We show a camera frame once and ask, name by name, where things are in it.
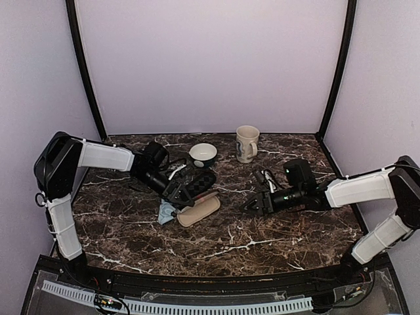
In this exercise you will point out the black frame post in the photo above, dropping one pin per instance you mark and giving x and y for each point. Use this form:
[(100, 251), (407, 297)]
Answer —
[(339, 69), (83, 68)]

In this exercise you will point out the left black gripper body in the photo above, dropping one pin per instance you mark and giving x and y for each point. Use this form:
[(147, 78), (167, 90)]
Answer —
[(172, 184)]

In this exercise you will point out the white and navy bowl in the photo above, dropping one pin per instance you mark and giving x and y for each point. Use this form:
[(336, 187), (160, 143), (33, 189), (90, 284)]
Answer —
[(203, 155)]

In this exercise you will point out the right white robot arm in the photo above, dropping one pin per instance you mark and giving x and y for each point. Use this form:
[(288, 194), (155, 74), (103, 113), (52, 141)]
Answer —
[(398, 182)]

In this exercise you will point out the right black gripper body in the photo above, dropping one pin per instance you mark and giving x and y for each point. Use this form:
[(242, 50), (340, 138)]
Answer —
[(268, 195)]

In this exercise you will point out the light blue cloth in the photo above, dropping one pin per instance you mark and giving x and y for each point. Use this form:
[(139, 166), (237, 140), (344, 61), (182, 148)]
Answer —
[(167, 212)]

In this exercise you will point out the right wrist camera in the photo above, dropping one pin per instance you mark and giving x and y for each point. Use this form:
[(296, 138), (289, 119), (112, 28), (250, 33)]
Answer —
[(266, 179)]

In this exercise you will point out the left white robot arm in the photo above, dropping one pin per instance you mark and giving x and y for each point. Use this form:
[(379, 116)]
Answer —
[(57, 165)]

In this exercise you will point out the black checkered glasses case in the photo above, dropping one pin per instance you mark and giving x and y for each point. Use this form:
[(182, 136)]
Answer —
[(201, 184)]

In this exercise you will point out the black front rail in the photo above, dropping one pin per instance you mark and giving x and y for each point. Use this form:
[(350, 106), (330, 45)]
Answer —
[(133, 284)]

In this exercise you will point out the left black frame post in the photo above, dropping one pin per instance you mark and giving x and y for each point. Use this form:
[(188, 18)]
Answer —
[(83, 68)]

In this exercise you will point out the right black frame post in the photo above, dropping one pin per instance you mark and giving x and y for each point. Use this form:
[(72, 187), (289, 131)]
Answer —
[(339, 69)]

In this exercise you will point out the white seahorse mug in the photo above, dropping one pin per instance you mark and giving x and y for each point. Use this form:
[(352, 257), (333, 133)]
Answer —
[(247, 138)]

